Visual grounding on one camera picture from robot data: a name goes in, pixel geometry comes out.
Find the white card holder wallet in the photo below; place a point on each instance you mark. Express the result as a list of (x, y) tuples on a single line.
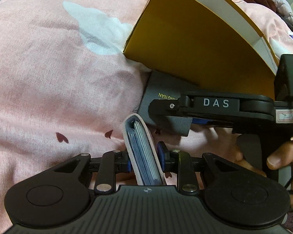
[(144, 151)]

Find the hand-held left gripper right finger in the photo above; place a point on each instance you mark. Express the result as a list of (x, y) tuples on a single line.
[(160, 152)]

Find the dark grey box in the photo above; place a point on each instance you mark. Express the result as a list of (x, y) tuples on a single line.
[(166, 95)]

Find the grey and maroon clothes pile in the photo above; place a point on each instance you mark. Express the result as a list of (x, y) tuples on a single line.
[(285, 9)]

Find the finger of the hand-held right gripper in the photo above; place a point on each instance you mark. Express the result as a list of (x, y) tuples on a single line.
[(210, 104), (205, 121)]

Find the orange cardboard box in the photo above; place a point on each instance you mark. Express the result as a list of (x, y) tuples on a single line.
[(185, 43)]

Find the person's right hand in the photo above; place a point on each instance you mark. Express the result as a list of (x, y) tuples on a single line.
[(222, 141)]

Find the pink printed blanket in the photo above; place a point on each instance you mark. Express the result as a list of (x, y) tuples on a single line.
[(51, 78)]

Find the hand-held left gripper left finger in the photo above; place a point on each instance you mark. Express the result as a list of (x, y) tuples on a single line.
[(129, 167)]

